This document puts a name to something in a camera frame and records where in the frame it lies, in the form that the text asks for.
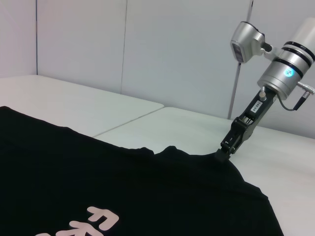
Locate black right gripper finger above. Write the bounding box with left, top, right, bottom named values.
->
left=214, top=121, right=243, bottom=163
left=228, top=132, right=248, bottom=158

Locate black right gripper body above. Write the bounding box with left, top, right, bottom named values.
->
left=230, top=86, right=277, bottom=139

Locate black t-shirt with FREE print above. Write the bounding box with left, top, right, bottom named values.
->
left=0, top=105, right=286, bottom=236

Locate dark right arm cable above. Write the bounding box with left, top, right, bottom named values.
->
left=277, top=82, right=315, bottom=112

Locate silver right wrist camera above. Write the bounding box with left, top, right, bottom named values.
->
left=229, top=21, right=273, bottom=65

